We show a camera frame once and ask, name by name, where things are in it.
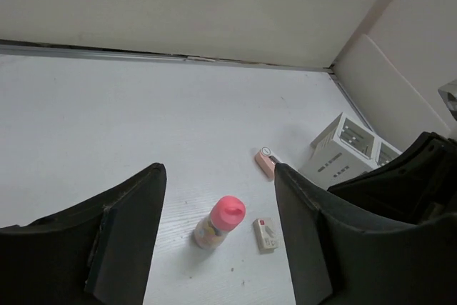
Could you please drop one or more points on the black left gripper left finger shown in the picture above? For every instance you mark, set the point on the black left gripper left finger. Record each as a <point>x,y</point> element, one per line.
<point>96,252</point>

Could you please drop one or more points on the pink correction tape dispenser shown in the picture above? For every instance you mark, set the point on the pink correction tape dispenser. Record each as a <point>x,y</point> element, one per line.
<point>267,160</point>

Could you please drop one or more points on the white eraser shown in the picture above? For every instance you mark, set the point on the white eraser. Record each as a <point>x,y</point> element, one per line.
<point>266,237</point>

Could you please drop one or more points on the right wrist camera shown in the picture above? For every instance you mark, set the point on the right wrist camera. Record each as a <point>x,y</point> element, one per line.
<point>448,94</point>

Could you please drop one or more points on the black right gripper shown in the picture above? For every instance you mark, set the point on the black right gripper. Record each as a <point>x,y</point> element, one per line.
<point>417,186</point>

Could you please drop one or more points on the white slotted desk organizer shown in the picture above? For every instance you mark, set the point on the white slotted desk organizer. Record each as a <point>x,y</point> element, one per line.
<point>344,150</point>

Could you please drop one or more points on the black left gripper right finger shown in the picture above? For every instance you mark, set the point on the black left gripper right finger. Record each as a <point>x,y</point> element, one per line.
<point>339,253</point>

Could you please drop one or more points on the pink capped small bottle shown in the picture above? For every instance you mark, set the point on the pink capped small bottle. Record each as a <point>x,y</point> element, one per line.
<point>224,217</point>

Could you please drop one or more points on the aluminium rail at back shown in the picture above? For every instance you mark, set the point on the aluminium rail at back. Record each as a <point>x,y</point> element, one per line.
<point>22,48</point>

